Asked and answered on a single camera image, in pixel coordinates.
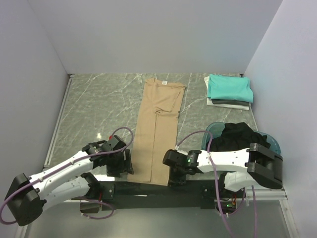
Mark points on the folded white t-shirt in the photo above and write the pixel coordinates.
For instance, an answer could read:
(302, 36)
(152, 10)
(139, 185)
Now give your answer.
(209, 102)

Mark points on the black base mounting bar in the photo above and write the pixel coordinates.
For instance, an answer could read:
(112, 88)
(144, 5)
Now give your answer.
(130, 195)

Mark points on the beige t-shirt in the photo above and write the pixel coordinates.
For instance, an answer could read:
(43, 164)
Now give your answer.
(156, 131)

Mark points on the folded dark grey t-shirt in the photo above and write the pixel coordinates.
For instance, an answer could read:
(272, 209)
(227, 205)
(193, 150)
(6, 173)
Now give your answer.
(231, 102)

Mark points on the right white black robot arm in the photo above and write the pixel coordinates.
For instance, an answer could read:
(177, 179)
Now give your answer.
(256, 165)

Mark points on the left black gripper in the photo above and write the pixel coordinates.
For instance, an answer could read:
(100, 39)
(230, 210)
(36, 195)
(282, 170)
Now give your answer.
(127, 161)

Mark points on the black clothes in basket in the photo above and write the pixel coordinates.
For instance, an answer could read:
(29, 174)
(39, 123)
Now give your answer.
(237, 136)

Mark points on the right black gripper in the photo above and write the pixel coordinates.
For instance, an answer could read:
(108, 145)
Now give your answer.
(176, 178)

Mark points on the teal plastic basket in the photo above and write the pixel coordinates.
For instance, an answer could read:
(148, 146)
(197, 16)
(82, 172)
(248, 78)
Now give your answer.
(216, 129)

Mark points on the folded teal t-shirt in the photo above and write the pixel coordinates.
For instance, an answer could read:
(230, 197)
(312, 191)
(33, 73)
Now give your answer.
(229, 88)

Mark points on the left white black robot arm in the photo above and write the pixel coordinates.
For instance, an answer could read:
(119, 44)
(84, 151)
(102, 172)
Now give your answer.
(28, 197)

